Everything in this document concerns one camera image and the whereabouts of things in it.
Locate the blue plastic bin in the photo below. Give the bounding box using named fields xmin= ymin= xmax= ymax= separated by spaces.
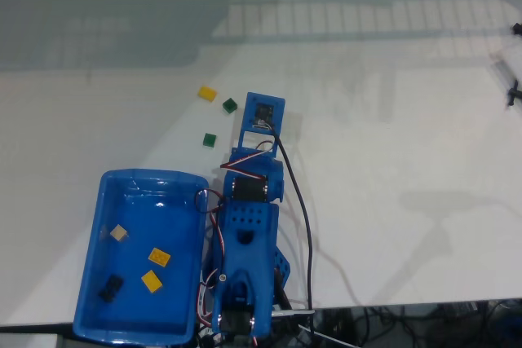
xmin=72 ymin=167 xmax=211 ymax=345

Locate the tan lego brick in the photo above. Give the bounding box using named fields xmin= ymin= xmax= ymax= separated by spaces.
xmin=109 ymin=224 xmax=129 ymax=243

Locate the black lego brick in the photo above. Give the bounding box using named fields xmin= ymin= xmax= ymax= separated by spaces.
xmin=98 ymin=274 xmax=125 ymax=303

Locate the red white black servo wire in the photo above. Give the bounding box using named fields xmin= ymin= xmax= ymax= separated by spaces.
xmin=194 ymin=188 xmax=228 ymax=280
xmin=219 ymin=141 xmax=275 ymax=170

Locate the black camera cable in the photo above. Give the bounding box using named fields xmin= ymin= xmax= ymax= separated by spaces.
xmin=267 ymin=123 xmax=317 ymax=348

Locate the blue camera mount with camera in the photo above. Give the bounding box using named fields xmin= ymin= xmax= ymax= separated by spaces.
xmin=238 ymin=91 xmax=286 ymax=150

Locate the black cable tangle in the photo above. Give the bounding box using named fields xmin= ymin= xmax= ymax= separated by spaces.
xmin=317 ymin=302 xmax=522 ymax=348

